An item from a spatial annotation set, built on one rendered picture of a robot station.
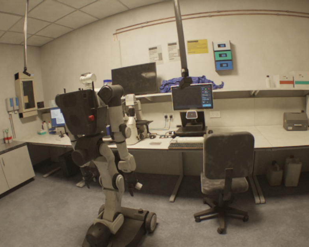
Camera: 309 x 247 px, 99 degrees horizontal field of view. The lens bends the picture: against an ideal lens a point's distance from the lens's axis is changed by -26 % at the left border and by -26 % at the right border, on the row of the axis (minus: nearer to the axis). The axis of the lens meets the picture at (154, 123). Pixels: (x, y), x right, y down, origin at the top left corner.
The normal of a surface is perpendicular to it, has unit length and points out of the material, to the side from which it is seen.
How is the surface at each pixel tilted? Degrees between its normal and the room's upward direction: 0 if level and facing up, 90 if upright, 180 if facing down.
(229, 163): 90
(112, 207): 60
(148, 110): 90
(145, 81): 86
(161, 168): 90
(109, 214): 46
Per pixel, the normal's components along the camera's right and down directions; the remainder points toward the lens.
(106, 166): -0.29, 0.37
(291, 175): -0.48, 0.21
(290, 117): -0.39, -0.54
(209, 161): -0.20, 0.20
